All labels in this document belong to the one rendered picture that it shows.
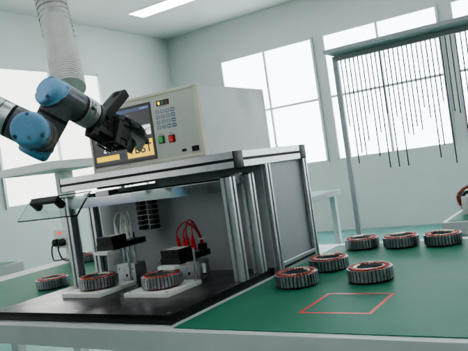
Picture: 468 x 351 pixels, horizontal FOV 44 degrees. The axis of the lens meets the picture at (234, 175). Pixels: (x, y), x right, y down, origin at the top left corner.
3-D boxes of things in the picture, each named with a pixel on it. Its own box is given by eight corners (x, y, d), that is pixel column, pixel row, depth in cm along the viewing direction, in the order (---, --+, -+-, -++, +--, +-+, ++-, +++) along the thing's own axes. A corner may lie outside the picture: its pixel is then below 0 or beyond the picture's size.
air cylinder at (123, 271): (136, 281, 178) (134, 263, 178) (118, 281, 182) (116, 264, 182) (147, 277, 182) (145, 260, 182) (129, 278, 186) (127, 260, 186)
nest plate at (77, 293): (99, 298, 159) (98, 293, 159) (62, 298, 167) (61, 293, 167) (136, 284, 172) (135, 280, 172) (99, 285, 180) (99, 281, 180)
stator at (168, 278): (166, 291, 149) (164, 276, 149) (133, 291, 155) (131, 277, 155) (191, 281, 159) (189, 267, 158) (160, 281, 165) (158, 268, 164)
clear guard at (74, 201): (76, 216, 150) (73, 193, 150) (17, 222, 163) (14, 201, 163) (157, 200, 177) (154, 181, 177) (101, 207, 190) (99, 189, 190)
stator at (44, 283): (42, 285, 208) (41, 276, 208) (74, 281, 208) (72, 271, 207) (32, 292, 196) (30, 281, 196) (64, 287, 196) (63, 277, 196)
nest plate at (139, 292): (168, 297, 146) (167, 292, 146) (124, 298, 155) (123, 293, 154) (202, 283, 159) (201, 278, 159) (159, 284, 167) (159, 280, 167)
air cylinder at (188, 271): (200, 279, 165) (197, 260, 165) (180, 280, 169) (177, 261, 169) (210, 276, 169) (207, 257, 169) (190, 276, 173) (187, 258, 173)
